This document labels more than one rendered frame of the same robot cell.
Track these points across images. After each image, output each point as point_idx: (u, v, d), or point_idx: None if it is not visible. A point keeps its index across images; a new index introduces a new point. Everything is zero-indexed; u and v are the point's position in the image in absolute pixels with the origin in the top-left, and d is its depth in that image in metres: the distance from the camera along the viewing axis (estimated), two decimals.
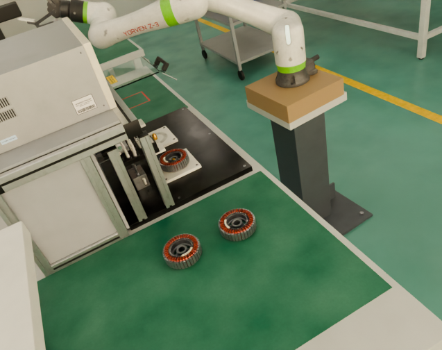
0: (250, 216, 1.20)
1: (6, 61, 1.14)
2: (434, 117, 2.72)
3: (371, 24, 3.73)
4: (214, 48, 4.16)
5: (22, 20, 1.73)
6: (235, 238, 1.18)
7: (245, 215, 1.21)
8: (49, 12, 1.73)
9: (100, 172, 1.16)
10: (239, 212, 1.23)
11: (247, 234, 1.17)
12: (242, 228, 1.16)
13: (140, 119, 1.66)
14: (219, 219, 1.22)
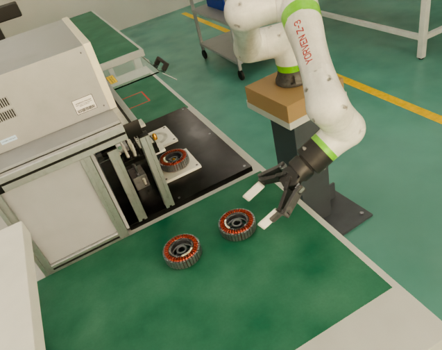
0: (250, 216, 1.20)
1: (6, 61, 1.14)
2: (434, 117, 2.72)
3: (371, 24, 3.73)
4: (214, 48, 4.16)
5: (263, 220, 1.13)
6: (235, 238, 1.18)
7: (245, 215, 1.21)
8: (284, 183, 1.14)
9: (100, 172, 1.16)
10: (239, 212, 1.23)
11: (247, 234, 1.17)
12: (242, 228, 1.16)
13: (140, 119, 1.66)
14: (219, 219, 1.22)
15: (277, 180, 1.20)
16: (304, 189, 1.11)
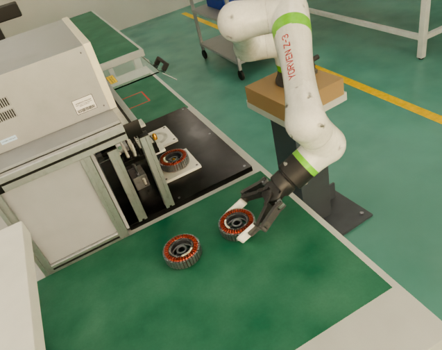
0: (250, 216, 1.20)
1: (6, 61, 1.14)
2: (434, 117, 2.72)
3: (371, 24, 3.73)
4: (214, 48, 4.16)
5: (241, 234, 1.15)
6: (235, 238, 1.18)
7: (245, 215, 1.21)
8: (266, 198, 1.16)
9: (100, 172, 1.16)
10: (239, 212, 1.23)
11: None
12: (242, 228, 1.16)
13: (140, 119, 1.66)
14: (219, 219, 1.22)
15: (259, 195, 1.21)
16: (284, 205, 1.12)
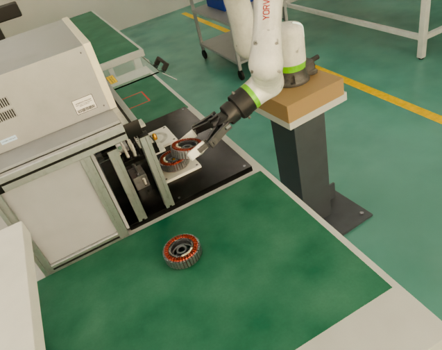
0: (199, 141, 1.34)
1: (6, 61, 1.14)
2: (434, 117, 2.72)
3: (371, 24, 3.73)
4: (214, 48, 4.16)
5: (191, 150, 1.28)
6: (185, 157, 1.30)
7: (195, 141, 1.35)
8: (214, 122, 1.32)
9: (100, 172, 1.16)
10: (190, 139, 1.36)
11: None
12: (192, 147, 1.29)
13: (140, 119, 1.66)
14: (171, 144, 1.35)
15: (209, 126, 1.37)
16: (231, 126, 1.29)
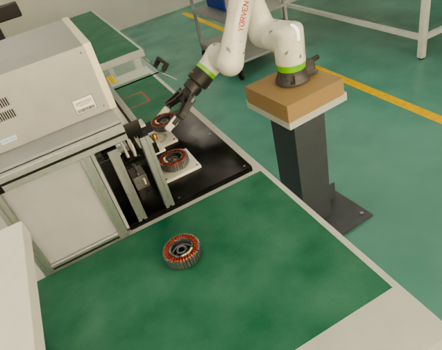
0: (173, 114, 1.68)
1: (6, 61, 1.14)
2: (434, 117, 2.72)
3: (371, 24, 3.73)
4: None
5: (167, 124, 1.63)
6: (164, 130, 1.65)
7: (169, 115, 1.69)
8: (182, 98, 1.65)
9: (100, 172, 1.16)
10: (165, 114, 1.70)
11: None
12: (168, 121, 1.64)
13: (140, 119, 1.66)
14: (151, 121, 1.69)
15: (177, 100, 1.70)
16: (194, 100, 1.62)
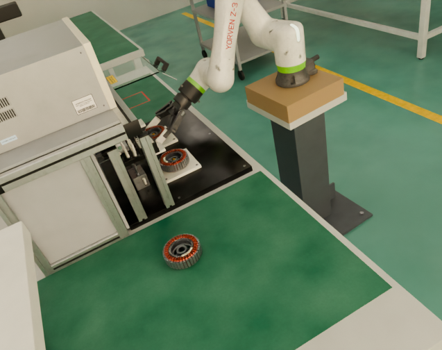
0: (162, 128, 1.69)
1: (6, 61, 1.14)
2: (434, 117, 2.72)
3: (371, 24, 3.73)
4: None
5: (158, 137, 1.63)
6: None
7: (159, 128, 1.70)
8: (171, 112, 1.65)
9: (100, 172, 1.16)
10: (155, 127, 1.71)
11: None
12: (157, 135, 1.65)
13: (140, 119, 1.66)
14: None
15: (168, 112, 1.71)
16: (184, 112, 1.63)
